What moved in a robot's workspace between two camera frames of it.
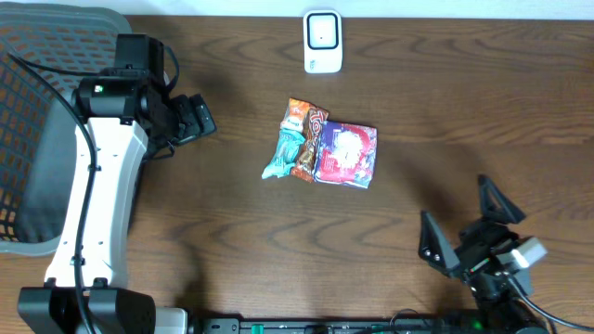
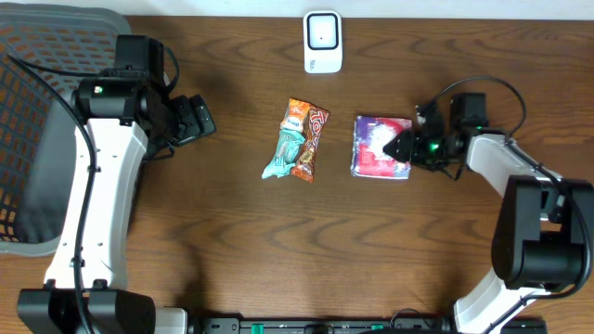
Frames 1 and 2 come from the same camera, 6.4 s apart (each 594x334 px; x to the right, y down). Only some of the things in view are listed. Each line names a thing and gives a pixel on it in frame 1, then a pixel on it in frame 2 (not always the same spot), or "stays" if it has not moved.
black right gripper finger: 495,204 → 401,147
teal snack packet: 285,156 stays
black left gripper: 196,121 stays
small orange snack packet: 293,120 stays
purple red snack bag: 344,154 → 371,134
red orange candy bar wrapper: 305,166 stays
